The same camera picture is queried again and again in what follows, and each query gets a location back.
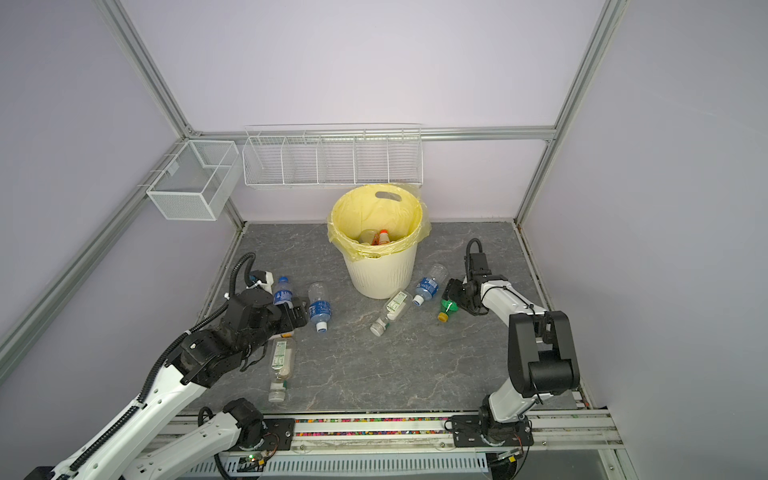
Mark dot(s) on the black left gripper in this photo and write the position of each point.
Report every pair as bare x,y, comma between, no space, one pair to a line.
289,323

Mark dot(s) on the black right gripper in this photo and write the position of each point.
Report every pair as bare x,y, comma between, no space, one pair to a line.
452,291

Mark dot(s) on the green Sprite bottle yellow cap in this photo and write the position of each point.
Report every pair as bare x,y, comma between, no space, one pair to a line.
447,309

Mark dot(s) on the clear bottle blue label white cap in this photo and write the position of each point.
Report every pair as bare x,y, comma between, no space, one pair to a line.
428,286

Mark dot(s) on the clear bottle green label front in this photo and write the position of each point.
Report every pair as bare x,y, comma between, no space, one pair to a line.
282,363

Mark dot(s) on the clear bottle green white label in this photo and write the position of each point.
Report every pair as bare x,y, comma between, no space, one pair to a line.
393,310

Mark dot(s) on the clear bottle red label blue cap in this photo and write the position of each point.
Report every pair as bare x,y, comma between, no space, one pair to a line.
368,237

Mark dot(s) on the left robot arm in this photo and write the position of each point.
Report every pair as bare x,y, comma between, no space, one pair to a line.
185,370

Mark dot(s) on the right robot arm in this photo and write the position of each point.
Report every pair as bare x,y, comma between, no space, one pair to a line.
541,354

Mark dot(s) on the cream plastic waste bin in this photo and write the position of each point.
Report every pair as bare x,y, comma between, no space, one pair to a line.
380,278

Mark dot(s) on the yellow bin liner bag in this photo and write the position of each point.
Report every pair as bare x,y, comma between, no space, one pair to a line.
397,209

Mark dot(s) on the small bottle blue cap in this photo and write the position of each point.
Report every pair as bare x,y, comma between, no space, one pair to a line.
283,292

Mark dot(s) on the Pocari bottle blue label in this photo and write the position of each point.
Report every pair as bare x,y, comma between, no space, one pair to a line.
320,312

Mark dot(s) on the white mesh box basket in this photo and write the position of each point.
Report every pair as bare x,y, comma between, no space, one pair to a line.
198,180

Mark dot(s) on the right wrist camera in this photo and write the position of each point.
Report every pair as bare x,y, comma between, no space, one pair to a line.
477,266

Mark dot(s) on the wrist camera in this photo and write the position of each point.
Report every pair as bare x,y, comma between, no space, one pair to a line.
260,279
477,266

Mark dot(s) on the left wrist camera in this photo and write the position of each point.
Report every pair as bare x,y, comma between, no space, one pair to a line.
260,279

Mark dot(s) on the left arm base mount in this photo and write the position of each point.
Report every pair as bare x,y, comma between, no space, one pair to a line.
273,434

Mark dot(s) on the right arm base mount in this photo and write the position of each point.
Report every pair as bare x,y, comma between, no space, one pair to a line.
474,430

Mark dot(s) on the white vented cable duct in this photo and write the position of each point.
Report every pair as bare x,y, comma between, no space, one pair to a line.
348,466

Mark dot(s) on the white wire shelf basket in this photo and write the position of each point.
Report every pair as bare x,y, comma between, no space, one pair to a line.
309,155

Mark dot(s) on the aluminium front rail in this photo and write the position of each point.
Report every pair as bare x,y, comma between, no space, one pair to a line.
393,433

